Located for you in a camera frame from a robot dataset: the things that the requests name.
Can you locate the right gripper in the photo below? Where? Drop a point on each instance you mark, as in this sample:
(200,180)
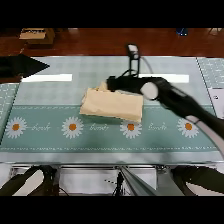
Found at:
(125,84)

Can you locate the cream shirt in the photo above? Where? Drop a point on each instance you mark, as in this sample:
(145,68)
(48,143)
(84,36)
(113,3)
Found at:
(113,105)

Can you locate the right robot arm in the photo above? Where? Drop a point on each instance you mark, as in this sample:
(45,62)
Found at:
(180,100)

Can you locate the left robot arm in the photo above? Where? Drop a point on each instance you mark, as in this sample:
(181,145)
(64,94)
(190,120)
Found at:
(20,65)

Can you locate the cardboard box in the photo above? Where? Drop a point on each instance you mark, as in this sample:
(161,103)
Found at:
(36,35)

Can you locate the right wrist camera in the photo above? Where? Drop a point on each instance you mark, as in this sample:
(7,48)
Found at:
(133,55)

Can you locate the silver frame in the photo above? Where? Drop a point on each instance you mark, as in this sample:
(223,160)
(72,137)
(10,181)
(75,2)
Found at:
(140,181)

